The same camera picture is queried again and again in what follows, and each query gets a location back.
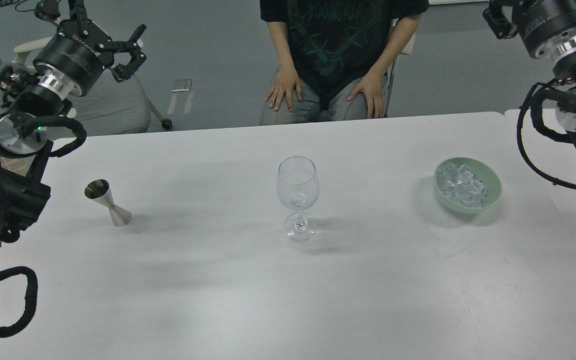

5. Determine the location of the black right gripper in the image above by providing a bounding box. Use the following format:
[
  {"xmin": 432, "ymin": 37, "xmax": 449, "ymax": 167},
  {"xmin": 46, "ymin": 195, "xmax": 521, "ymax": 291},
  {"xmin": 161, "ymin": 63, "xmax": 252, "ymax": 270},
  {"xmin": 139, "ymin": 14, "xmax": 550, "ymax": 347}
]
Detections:
[{"xmin": 483, "ymin": 0, "xmax": 576, "ymax": 59}]

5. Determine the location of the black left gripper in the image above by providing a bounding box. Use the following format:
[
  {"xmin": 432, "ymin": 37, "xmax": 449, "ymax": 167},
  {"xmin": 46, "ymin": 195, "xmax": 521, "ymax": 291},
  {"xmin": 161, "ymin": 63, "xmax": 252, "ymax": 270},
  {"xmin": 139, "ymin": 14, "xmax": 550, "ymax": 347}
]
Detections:
[{"xmin": 33, "ymin": 0, "xmax": 147, "ymax": 97}]

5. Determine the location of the steel double jigger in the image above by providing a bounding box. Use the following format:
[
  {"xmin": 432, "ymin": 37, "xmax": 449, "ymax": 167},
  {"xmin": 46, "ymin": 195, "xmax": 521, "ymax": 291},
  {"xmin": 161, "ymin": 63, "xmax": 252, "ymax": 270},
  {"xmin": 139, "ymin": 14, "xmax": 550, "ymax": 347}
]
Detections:
[{"xmin": 84, "ymin": 178, "xmax": 132, "ymax": 227}]

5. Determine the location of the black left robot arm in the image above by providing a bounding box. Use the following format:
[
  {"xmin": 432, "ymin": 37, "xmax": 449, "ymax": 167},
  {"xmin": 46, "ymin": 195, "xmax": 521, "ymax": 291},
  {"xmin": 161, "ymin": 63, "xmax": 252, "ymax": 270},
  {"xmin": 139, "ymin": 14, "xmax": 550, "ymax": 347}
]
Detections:
[{"xmin": 0, "ymin": 0, "xmax": 147, "ymax": 338}]

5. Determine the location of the pile of ice cubes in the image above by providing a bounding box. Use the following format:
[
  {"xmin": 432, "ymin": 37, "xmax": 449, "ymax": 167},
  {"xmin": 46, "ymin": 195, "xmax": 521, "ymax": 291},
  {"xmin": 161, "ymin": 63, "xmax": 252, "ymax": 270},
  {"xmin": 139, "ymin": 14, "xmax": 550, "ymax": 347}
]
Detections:
[{"xmin": 435, "ymin": 162, "xmax": 489, "ymax": 208}]

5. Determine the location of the clear wine glass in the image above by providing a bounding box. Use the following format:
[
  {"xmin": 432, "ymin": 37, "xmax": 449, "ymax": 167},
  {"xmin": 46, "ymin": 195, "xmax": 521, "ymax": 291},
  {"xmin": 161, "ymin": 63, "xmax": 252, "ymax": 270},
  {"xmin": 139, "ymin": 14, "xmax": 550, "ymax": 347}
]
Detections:
[{"xmin": 276, "ymin": 156, "xmax": 320, "ymax": 242}]

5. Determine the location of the person's left hand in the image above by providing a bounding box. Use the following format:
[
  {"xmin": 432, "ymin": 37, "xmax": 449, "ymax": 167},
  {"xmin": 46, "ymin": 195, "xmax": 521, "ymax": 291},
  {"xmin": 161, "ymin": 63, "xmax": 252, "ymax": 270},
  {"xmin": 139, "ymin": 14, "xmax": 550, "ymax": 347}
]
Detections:
[{"xmin": 345, "ymin": 74, "xmax": 386, "ymax": 120}]

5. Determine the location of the person's right hand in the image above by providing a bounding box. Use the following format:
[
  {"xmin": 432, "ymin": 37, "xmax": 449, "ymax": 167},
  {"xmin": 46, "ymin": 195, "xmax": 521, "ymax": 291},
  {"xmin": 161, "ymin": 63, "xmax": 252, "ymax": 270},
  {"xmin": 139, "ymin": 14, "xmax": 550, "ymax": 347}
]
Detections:
[{"xmin": 265, "ymin": 64, "xmax": 303, "ymax": 113}]

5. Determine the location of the grey office chair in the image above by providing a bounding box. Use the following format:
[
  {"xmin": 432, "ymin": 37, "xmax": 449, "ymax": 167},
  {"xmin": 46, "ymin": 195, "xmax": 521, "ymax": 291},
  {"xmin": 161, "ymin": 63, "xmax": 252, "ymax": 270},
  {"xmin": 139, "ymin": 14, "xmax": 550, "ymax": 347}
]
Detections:
[{"xmin": 0, "ymin": 37, "xmax": 172, "ymax": 137}]

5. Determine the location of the silver floor plate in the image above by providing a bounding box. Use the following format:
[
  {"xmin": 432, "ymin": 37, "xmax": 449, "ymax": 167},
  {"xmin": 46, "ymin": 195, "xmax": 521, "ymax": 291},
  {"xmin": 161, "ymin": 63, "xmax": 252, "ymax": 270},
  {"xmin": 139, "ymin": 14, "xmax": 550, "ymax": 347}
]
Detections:
[{"xmin": 171, "ymin": 79, "xmax": 194, "ymax": 93}]

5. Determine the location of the green bowl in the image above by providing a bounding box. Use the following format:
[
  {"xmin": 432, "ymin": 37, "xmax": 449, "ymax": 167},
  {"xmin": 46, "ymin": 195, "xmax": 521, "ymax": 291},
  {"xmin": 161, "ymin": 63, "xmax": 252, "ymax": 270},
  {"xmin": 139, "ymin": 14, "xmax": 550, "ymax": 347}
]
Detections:
[{"xmin": 432, "ymin": 157, "xmax": 503, "ymax": 215}]

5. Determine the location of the person in black shirt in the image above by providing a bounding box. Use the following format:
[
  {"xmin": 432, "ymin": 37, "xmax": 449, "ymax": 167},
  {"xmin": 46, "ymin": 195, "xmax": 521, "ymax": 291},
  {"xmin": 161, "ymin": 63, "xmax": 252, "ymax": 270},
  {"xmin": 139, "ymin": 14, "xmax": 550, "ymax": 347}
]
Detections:
[{"xmin": 259, "ymin": 0, "xmax": 430, "ymax": 126}]

